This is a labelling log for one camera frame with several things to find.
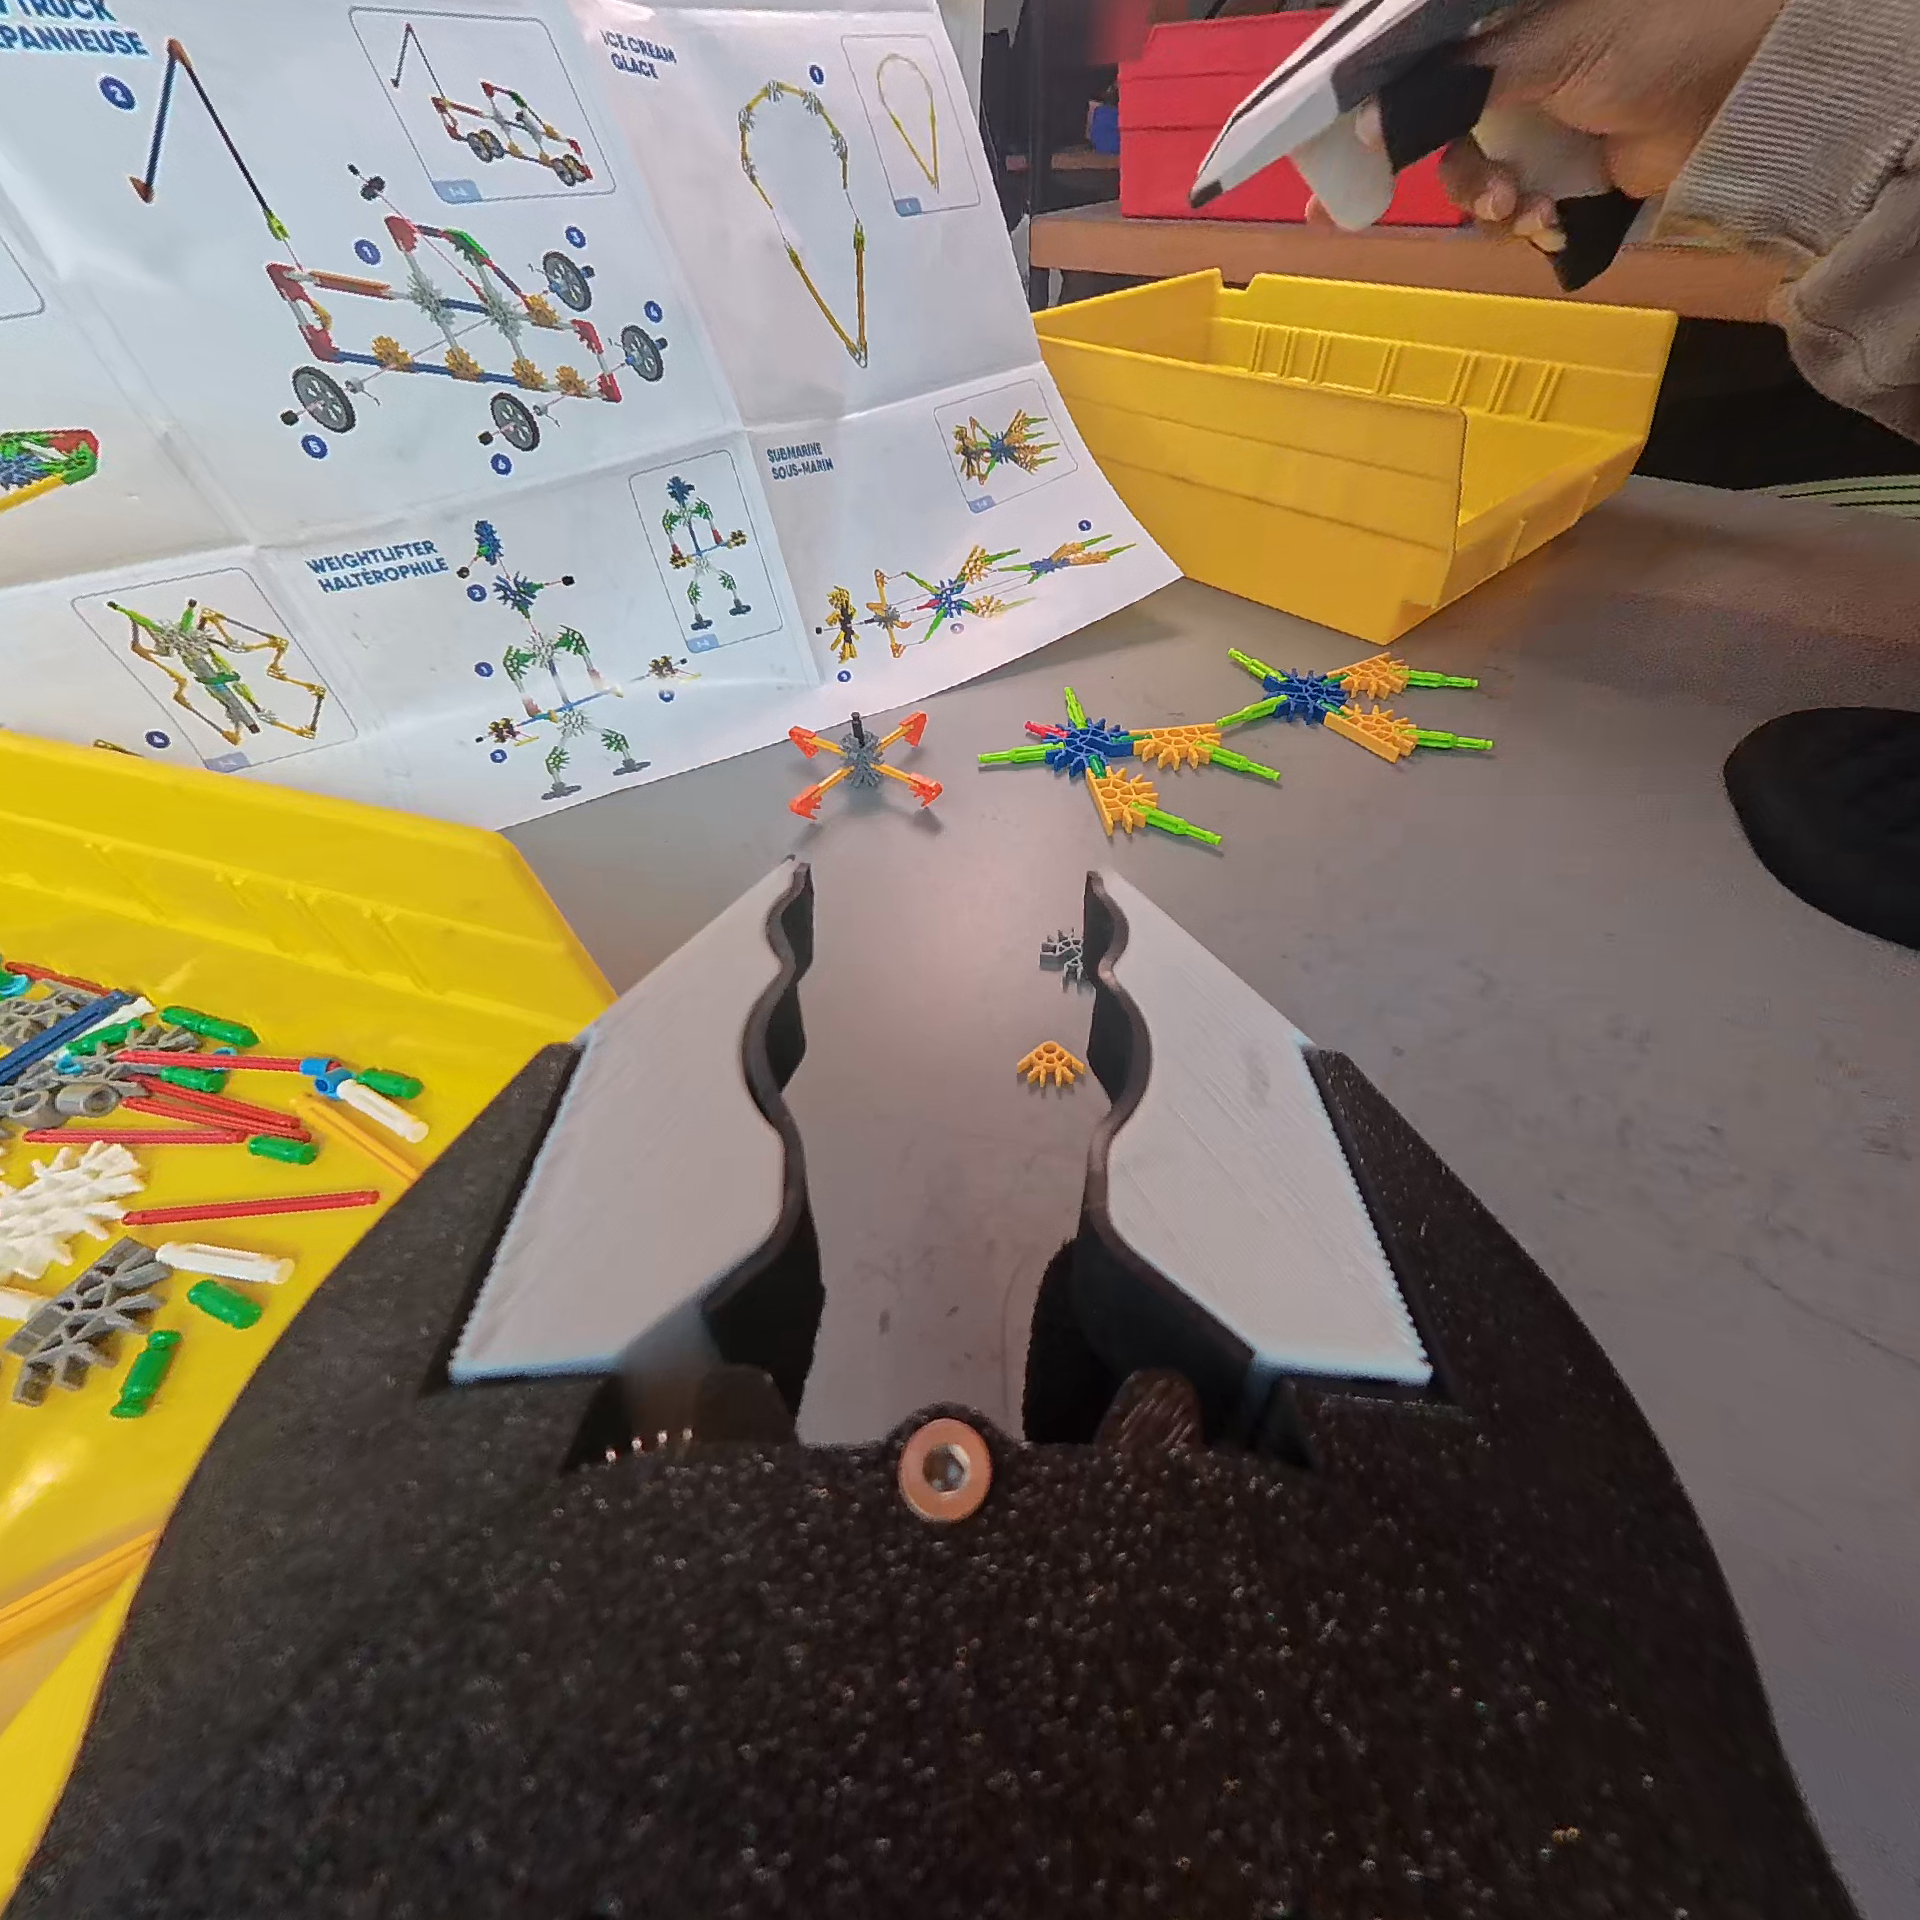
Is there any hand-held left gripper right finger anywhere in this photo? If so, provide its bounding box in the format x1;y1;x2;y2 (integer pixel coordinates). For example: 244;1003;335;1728
1025;866;1439;1446

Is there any white building instruction sheet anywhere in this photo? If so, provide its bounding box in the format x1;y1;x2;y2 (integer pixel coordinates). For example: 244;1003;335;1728
0;0;1187;835

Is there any blue green assembly with red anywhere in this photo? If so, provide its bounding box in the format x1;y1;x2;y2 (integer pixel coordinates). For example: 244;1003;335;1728
979;689;1284;848

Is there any pile of green red pieces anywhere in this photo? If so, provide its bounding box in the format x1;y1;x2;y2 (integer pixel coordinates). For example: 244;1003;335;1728
0;961;438;1643

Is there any black padded cushion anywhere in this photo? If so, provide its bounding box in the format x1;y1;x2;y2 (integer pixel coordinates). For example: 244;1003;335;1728
1721;710;1920;951

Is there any orange grey cross assembly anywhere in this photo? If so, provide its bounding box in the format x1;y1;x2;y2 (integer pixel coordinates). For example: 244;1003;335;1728
787;711;944;826

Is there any blue green yellow assembly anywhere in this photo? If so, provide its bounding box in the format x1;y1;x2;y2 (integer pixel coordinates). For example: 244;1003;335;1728
1227;647;1495;769

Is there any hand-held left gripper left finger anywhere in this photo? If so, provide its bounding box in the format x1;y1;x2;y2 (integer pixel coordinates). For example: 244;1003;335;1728
450;858;827;1450

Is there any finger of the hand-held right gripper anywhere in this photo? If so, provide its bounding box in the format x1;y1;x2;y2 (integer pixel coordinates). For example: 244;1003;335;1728
1191;0;1510;231

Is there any yellow plastic bin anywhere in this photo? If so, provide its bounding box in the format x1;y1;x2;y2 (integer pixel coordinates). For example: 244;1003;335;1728
0;729;619;1878
1035;271;1681;647

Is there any wooden shelf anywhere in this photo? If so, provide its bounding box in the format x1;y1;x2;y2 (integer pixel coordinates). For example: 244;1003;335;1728
1032;201;1802;324

